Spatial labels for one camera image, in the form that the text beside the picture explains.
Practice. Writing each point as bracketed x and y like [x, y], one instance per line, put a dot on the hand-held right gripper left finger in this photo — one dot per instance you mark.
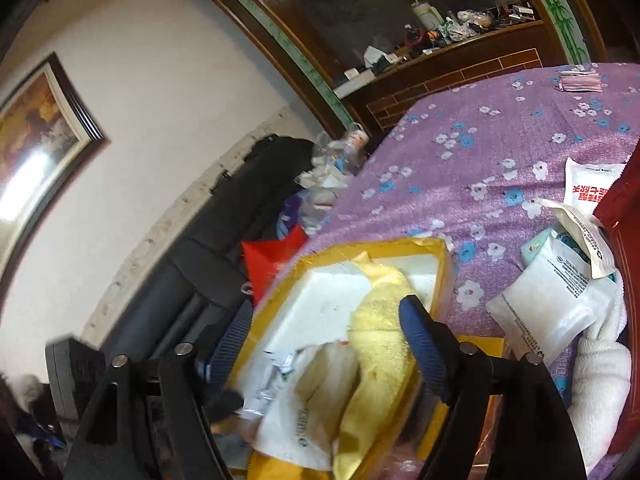
[229, 342]

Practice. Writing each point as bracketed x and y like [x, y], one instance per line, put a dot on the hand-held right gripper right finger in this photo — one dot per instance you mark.
[425, 347]

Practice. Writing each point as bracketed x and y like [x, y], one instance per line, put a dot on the yellow towel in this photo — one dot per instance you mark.
[380, 320]

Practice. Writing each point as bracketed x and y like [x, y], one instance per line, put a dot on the yellow box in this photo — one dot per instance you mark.
[276, 300]

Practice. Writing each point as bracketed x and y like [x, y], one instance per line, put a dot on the white packet green print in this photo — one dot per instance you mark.
[295, 410]

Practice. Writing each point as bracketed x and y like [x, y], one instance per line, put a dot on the red plastic bag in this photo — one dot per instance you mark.
[265, 260]

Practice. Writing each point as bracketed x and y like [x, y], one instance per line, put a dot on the white plastic packet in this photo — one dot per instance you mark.
[545, 310]

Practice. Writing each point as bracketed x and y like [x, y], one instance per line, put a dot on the black sofa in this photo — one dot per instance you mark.
[235, 200]

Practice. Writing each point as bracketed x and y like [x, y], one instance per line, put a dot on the dark grey box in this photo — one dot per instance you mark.
[67, 365]

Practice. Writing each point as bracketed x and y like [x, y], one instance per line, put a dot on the white towel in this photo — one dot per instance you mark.
[600, 375]

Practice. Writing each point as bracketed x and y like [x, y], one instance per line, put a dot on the pile of clear plastic bags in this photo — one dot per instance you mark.
[320, 190]

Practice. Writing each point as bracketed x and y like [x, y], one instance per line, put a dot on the purple floral tablecloth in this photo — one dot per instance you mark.
[450, 170]

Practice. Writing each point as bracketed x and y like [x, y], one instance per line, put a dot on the white printed paper packet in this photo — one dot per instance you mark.
[587, 237]

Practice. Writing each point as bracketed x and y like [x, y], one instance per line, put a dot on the clear plastic bottle orange label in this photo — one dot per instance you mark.
[356, 140]

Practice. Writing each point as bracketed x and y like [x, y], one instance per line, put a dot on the white packet red print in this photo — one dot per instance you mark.
[587, 180]

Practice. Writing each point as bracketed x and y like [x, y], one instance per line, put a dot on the wooden glass partition cabinet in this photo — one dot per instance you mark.
[450, 77]

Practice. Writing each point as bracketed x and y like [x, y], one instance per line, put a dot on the framed painting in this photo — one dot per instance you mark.
[35, 125]

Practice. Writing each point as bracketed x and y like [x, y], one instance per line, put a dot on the pink face mask pack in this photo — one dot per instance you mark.
[580, 82]

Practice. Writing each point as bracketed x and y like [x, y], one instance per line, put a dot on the pile of assorted small items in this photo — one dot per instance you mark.
[450, 30]

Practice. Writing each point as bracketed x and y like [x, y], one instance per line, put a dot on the white tumbler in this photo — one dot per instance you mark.
[427, 15]

